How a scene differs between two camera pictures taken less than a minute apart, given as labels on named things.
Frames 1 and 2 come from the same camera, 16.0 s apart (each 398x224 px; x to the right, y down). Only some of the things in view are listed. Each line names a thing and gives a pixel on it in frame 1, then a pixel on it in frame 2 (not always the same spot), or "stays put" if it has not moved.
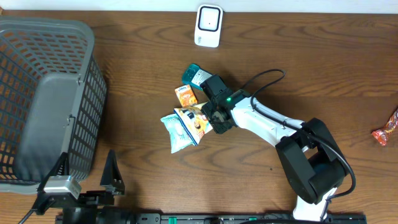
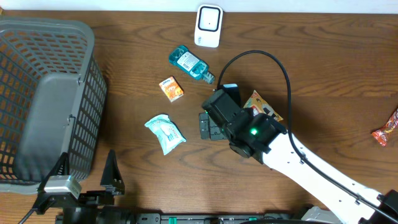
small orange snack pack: [186, 96] to [171, 88]
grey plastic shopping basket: [53, 98] stays put
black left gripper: [103, 198] stays put
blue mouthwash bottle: [194, 76] to [181, 57]
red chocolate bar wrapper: [382, 134] stays put
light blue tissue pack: [179, 137] to [168, 133]
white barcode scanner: [208, 25] stays put
